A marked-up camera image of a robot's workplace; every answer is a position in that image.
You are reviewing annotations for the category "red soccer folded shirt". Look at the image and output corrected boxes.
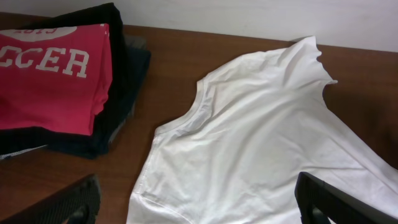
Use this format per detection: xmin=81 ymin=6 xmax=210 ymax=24
xmin=1 ymin=24 xmax=113 ymax=136

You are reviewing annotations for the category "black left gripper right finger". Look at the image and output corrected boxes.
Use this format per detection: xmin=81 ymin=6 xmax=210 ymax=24
xmin=295 ymin=172 xmax=397 ymax=224

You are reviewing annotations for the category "black folded shirt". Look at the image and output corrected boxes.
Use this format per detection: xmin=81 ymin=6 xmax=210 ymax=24
xmin=1 ymin=3 xmax=137 ymax=159

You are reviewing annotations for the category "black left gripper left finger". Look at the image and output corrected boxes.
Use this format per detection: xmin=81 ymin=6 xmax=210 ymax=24
xmin=1 ymin=174 xmax=101 ymax=224

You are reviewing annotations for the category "dark navy folded garment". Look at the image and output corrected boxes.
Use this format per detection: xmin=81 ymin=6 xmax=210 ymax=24
xmin=47 ymin=35 xmax=151 ymax=159

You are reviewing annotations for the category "white t-shirt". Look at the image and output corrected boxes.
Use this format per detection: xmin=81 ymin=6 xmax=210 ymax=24
xmin=127 ymin=36 xmax=397 ymax=223

